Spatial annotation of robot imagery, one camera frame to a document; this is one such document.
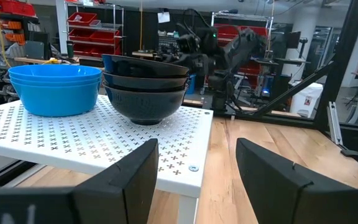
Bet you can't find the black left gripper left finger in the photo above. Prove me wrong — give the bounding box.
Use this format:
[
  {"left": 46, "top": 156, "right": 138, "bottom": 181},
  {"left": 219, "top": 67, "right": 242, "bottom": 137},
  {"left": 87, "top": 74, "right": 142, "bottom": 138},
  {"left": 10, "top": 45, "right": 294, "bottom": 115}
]
[{"left": 71, "top": 138, "right": 160, "bottom": 224}]

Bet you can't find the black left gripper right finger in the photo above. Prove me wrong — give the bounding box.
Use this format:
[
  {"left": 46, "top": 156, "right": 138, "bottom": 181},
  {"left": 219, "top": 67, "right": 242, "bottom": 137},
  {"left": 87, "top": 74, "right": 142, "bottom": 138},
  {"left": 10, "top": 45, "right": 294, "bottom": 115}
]
[{"left": 235, "top": 138, "right": 358, "bottom": 224}]

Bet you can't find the black bowl with floral inside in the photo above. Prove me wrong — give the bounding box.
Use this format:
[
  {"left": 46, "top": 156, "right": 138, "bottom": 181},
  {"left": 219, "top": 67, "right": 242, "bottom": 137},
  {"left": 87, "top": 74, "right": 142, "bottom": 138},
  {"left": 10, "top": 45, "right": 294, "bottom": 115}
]
[
  {"left": 102, "top": 82, "right": 188, "bottom": 126},
  {"left": 101, "top": 54, "right": 190, "bottom": 78},
  {"left": 103, "top": 71, "right": 189, "bottom": 93}
]

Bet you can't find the blue plastic bowl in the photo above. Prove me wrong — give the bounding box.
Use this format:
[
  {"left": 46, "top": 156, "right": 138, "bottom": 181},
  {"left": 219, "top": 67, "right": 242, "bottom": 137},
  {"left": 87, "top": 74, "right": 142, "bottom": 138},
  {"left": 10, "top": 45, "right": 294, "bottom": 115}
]
[
  {"left": 9, "top": 76, "right": 102, "bottom": 85},
  {"left": 7, "top": 64, "right": 103, "bottom": 79},
  {"left": 11, "top": 80, "right": 101, "bottom": 118}
]

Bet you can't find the blue bucket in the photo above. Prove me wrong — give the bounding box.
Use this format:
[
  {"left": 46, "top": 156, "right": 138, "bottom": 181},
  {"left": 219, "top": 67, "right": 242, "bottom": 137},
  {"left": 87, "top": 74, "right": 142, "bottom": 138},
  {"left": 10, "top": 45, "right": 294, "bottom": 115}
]
[{"left": 186, "top": 73, "right": 198, "bottom": 95}]

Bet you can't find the white paper tag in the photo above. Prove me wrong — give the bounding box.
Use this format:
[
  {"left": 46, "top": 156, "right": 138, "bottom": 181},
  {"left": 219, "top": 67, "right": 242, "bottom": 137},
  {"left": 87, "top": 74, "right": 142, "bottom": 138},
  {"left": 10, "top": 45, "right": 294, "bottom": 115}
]
[{"left": 157, "top": 11, "right": 171, "bottom": 24}]

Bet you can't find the white perforated metal shelf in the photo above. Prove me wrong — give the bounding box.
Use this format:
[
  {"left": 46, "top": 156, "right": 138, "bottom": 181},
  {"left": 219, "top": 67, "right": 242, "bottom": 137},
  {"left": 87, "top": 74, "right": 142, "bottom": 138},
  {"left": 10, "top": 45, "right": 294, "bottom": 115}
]
[{"left": 0, "top": 95, "right": 214, "bottom": 224}]

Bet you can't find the silver aluminium extrusion bar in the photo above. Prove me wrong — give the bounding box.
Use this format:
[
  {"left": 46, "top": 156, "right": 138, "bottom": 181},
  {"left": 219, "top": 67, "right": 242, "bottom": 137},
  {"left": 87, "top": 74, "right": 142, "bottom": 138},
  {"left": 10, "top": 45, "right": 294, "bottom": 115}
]
[{"left": 327, "top": 101, "right": 344, "bottom": 146}]

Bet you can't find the black monitor on stand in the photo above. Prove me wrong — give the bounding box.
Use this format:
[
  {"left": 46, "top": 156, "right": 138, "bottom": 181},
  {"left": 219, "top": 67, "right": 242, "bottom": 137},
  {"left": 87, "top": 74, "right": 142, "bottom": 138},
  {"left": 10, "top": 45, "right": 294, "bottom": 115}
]
[{"left": 286, "top": 30, "right": 309, "bottom": 60}]

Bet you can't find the white waste bin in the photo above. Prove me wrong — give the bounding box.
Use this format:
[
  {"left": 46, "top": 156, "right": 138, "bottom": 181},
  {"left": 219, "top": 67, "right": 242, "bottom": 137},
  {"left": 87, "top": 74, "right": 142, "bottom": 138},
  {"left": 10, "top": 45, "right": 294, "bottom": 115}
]
[{"left": 289, "top": 81, "right": 324, "bottom": 118}]

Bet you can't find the dark green bottle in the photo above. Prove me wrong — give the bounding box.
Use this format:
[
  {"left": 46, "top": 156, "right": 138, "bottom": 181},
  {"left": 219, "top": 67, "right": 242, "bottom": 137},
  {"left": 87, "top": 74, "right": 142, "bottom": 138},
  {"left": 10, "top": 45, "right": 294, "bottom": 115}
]
[{"left": 66, "top": 39, "right": 75, "bottom": 58}]

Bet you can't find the black shelf with red bins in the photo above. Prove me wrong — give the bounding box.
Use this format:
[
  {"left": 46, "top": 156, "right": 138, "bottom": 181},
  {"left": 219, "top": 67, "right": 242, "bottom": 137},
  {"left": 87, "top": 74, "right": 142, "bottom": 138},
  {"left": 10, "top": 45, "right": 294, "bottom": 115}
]
[{"left": 0, "top": 0, "right": 40, "bottom": 105}]

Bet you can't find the yellow hanging cord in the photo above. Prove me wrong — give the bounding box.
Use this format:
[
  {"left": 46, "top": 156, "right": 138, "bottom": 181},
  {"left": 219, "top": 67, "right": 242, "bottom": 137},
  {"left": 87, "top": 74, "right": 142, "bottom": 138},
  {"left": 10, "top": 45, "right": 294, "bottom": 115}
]
[
  {"left": 0, "top": 0, "right": 12, "bottom": 68},
  {"left": 139, "top": 0, "right": 144, "bottom": 51}
]

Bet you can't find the wire rack with red bins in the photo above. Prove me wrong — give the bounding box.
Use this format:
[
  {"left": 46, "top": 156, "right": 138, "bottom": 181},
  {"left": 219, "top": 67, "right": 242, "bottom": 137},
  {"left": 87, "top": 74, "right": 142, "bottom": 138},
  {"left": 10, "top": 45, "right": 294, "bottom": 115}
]
[
  {"left": 63, "top": 1, "right": 126, "bottom": 60},
  {"left": 210, "top": 11, "right": 275, "bottom": 94}
]

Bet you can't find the black triangular bracket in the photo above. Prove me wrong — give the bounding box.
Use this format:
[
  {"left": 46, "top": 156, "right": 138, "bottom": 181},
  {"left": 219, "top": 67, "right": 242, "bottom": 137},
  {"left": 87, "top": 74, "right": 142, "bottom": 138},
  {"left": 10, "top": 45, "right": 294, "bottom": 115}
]
[{"left": 339, "top": 148, "right": 358, "bottom": 159}]

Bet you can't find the black aluminium table frame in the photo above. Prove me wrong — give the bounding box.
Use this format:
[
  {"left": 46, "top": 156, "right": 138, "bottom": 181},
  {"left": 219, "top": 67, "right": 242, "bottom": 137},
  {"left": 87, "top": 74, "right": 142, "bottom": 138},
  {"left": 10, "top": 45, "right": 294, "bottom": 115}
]
[{"left": 181, "top": 0, "right": 358, "bottom": 177}]

